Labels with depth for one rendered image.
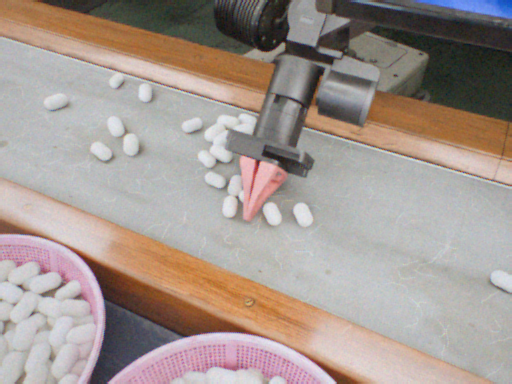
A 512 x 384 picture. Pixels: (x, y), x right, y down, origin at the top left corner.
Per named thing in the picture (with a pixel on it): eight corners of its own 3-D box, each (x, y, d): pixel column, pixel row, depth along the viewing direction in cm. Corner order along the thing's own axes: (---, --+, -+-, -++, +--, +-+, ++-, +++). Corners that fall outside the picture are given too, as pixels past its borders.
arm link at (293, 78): (284, 59, 61) (277, 42, 56) (334, 73, 60) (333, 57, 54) (267, 109, 61) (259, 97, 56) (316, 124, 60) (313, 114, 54)
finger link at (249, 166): (274, 232, 53) (301, 155, 53) (220, 212, 56) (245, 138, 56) (288, 233, 60) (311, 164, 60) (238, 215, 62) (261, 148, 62)
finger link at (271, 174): (256, 225, 54) (282, 149, 54) (202, 206, 56) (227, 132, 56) (271, 227, 61) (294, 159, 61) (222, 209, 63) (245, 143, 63)
